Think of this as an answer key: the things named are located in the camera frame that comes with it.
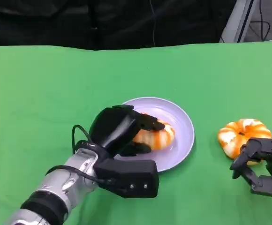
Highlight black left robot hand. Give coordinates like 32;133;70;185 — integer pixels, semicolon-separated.
89;105;166;158

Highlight orange white toy bread roll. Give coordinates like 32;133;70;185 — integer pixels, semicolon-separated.
217;119;272;166
132;119;176;151

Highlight green table cloth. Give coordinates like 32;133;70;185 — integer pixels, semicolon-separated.
0;40;272;225

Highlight lilac plate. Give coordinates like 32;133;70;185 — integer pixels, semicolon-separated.
121;97;195;173

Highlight black backdrop cloth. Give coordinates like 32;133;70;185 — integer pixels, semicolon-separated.
0;0;237;51

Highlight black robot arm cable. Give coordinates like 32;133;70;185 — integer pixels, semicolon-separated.
71;124;91;156
45;165;106;185

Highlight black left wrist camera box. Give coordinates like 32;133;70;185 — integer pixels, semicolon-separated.
93;158;160;199

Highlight black looped background cable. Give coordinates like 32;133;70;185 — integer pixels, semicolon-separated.
248;0;272;43

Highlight white grey frame post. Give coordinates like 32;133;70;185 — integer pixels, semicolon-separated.
219;0;261;44

